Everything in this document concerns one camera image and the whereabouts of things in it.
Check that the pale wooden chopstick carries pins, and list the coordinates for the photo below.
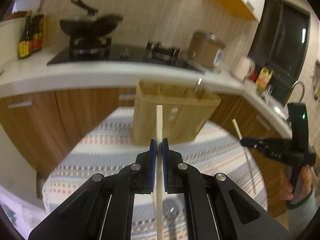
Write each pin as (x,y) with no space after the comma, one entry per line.
(237,130)
(159,122)

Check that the dark sauce bottle yellow label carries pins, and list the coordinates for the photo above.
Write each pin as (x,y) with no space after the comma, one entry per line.
(24,42)

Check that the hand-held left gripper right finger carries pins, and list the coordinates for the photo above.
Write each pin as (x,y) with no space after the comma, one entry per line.
(164,160)

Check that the person's right hand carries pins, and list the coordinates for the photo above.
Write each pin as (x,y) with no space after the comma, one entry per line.
(305,180)

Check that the wooden base cabinet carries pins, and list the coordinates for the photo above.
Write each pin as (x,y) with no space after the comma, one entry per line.
(50,130)

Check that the dark sauce bottle red label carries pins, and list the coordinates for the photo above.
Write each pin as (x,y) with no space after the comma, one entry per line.
(37,37)

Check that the black gas stove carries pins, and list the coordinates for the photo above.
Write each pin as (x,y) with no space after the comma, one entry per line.
(117,53)

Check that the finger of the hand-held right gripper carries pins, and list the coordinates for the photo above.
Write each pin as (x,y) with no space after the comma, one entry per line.
(257,146)

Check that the metal utensil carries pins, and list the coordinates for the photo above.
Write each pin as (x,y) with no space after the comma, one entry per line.
(198,86)

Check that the striped woven tablecloth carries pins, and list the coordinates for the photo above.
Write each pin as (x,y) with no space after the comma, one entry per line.
(100,142)

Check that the white mug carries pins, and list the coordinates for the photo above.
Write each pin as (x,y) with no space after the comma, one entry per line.
(241,67)

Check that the brown rice cooker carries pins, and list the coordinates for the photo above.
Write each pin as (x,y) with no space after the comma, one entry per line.
(203,48)

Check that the dark window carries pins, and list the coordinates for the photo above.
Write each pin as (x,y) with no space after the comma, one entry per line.
(282,45)

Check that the black wok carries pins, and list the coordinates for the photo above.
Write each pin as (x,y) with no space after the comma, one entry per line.
(90,26)

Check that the beige slatted utensil holder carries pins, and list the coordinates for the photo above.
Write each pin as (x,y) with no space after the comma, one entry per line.
(172,115)

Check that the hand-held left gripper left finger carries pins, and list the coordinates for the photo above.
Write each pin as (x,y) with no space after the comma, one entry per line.
(154,155)

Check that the metal faucet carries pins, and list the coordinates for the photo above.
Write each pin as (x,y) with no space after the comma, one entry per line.
(296,87)

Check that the person's right forearm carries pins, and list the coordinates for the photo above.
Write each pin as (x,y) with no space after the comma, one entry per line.
(303,212)

